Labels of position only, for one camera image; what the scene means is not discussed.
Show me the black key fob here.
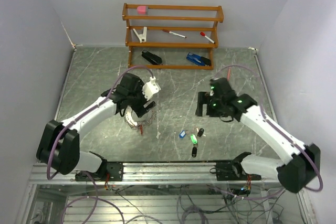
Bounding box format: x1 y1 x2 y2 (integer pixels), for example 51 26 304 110
197 128 204 137
191 146 197 157

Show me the purple cable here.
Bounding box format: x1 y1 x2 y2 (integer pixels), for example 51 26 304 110
46 65 155 182
215 65 323 192

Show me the red tipped white marker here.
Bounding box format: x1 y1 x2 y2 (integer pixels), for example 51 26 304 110
200 32 215 44

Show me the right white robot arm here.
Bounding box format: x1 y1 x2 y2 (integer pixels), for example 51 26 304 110
195 78 321 193

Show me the red capped white marker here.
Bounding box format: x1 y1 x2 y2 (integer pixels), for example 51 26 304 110
162 29 187 39

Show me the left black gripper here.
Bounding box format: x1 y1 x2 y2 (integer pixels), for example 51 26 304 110
128 81 156 118

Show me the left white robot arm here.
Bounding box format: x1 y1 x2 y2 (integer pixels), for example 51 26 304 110
36 73 161 180

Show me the black key fob upper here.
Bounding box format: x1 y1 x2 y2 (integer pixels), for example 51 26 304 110
197 128 204 137

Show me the blue key tag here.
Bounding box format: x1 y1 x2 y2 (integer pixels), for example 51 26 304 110
179 130 187 138

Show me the blue stapler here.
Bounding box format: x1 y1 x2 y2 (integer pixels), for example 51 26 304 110
186 52 212 66

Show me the purple cable loop below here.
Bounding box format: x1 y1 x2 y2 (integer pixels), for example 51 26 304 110
59 171 125 224

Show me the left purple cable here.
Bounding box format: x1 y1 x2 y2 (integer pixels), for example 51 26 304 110
46 65 155 182

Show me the green key tag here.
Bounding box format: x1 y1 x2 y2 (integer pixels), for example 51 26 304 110
190 134 197 145

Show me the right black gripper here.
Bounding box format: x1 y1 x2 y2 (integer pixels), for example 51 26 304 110
196 91 226 117

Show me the wooden three-tier shelf rack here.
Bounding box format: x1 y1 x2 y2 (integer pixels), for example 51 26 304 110
122 3 224 70

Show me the aluminium mounting rail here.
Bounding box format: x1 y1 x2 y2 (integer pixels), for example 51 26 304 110
28 161 305 185

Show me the black stapler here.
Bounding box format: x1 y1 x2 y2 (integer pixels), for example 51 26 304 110
141 50 163 65

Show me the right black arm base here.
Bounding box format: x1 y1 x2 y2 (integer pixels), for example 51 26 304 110
209 161 261 181

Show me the large metal keyring chain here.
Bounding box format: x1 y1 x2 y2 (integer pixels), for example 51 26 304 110
123 105 158 135

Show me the white plastic clip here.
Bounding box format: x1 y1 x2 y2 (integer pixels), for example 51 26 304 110
132 27 148 43

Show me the black key fob lower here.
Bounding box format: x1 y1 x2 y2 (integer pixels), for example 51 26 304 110
191 146 197 157

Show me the pink eraser block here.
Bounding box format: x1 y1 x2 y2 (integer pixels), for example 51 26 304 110
136 5 148 15

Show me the orange pencil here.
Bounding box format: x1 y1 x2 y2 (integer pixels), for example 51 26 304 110
227 67 232 81

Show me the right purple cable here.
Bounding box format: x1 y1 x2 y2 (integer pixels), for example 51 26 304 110
215 65 323 192

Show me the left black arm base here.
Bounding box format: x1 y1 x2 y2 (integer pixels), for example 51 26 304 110
74 161 124 182

